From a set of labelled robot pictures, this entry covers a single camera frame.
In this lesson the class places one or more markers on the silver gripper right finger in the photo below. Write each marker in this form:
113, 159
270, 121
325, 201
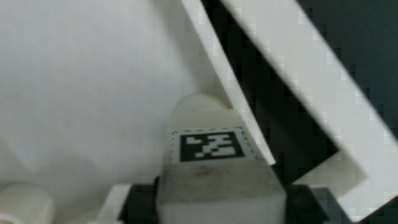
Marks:
312, 207

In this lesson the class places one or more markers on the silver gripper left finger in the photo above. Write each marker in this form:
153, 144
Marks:
128, 207

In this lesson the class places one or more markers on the white square tabletop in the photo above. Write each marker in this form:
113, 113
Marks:
103, 60

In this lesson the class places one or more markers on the white right fence bar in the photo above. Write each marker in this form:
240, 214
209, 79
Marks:
357, 172

